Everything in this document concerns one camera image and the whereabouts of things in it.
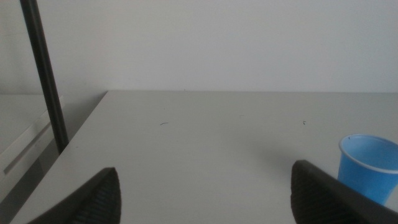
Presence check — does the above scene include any black metal pole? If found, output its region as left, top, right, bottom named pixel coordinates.
left=19, top=0, right=70, bottom=155

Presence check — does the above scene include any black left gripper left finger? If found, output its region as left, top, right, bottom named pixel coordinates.
left=26, top=167, right=122, bottom=224

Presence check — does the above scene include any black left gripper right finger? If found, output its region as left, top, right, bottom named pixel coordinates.
left=290, top=159, right=398, bottom=224

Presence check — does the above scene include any blue plastic cup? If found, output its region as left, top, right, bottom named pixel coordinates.
left=337, top=133, right=398, bottom=207

